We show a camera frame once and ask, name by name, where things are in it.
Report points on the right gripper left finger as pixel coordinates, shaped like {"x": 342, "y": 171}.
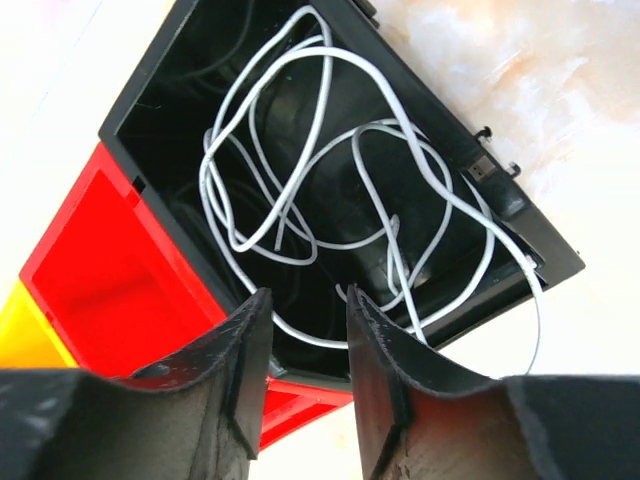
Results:
{"x": 195, "y": 414}

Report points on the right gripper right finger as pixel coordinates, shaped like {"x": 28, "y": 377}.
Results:
{"x": 420, "y": 415}

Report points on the red plastic bin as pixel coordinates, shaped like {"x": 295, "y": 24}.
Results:
{"x": 127, "y": 272}

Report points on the yellow plastic bin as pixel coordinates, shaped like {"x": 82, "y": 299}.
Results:
{"x": 28, "y": 340}

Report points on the black plastic bin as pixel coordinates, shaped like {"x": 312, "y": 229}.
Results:
{"x": 319, "y": 145}

